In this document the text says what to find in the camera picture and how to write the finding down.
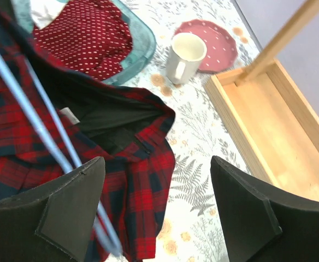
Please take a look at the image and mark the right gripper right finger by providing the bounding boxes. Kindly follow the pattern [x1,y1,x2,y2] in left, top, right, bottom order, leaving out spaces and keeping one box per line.
[210,156,319,262]

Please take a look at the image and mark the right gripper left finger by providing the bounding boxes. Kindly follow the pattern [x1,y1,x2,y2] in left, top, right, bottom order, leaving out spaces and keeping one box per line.
[0,157,105,261]

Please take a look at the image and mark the blue wire hanger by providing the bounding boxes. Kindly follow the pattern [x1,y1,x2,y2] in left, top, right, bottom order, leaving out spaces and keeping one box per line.
[0,54,122,257]

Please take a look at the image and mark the red plaid skirt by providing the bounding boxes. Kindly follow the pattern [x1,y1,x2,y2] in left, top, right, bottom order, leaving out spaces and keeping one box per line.
[0,10,175,261]

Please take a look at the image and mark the wooden hanger stand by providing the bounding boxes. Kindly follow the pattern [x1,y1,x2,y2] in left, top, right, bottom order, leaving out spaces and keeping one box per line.
[205,1,319,201]

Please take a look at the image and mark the floral tablecloth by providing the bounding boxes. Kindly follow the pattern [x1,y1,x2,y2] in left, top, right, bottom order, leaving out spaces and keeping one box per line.
[126,1,259,261]

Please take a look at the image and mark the pink dotted plate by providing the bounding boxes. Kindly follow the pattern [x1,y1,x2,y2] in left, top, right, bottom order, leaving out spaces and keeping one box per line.
[174,19,238,73]

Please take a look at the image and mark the white mug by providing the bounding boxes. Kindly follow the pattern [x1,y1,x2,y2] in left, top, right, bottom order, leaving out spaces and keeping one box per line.
[166,33,207,84]

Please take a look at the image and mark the red polka dot cloth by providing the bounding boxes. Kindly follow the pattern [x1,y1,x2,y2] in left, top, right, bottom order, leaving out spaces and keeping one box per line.
[33,1,133,81]

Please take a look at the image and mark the teal plastic tray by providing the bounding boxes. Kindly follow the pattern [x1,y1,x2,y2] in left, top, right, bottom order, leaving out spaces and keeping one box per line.
[9,1,156,86]

